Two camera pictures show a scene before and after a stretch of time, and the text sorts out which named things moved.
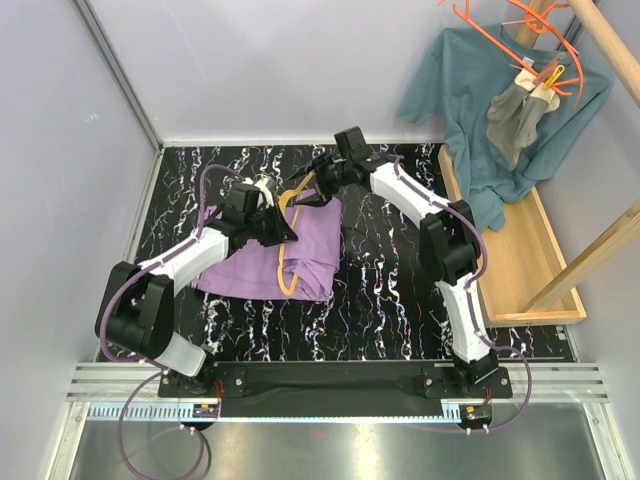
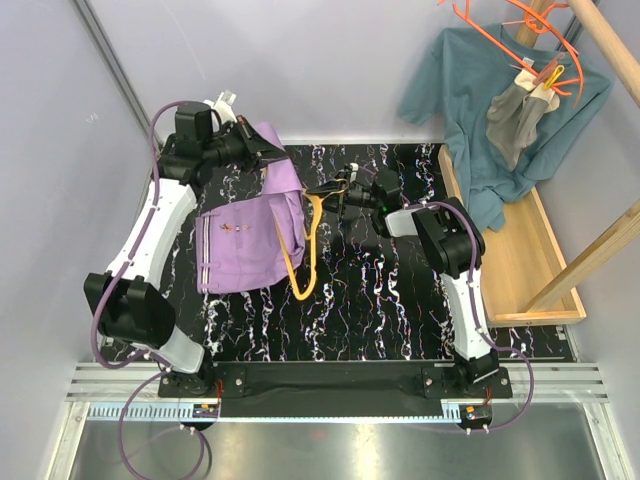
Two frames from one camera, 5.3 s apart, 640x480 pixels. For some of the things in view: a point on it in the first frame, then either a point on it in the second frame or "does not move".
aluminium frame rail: [115, 60] does not move
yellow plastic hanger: [282, 245] → [311, 235]
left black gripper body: [265, 226] → [246, 148]
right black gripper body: [328, 177] → [357, 195]
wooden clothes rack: [528, 280] does not move
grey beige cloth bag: [513, 113] does not move
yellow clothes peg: [554, 77] does not move
